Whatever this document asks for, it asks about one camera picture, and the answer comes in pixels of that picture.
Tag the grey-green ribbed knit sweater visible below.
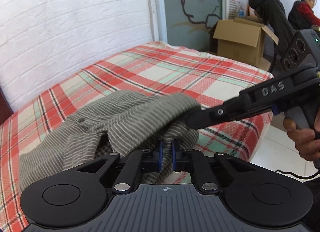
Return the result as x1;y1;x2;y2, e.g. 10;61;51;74
19;91;201;190

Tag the person's right hand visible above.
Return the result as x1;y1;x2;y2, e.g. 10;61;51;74
283;118;319;162

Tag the red plaid bed sheet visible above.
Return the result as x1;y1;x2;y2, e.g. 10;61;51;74
1;42;272;231

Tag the brown cardboard box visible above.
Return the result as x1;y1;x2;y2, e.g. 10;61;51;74
209;17;279;69

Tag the woman in red sweater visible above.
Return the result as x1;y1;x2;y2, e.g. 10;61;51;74
288;0;319;30

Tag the dark jacket on chair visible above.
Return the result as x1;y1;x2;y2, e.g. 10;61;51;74
248;0;296;56

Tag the dark brown wooden headboard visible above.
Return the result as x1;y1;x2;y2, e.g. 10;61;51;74
0;88;13;125

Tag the grey camera box on gripper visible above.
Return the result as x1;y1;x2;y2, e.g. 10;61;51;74
280;28;320;72

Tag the black cable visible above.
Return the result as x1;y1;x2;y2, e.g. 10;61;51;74
274;169;320;180

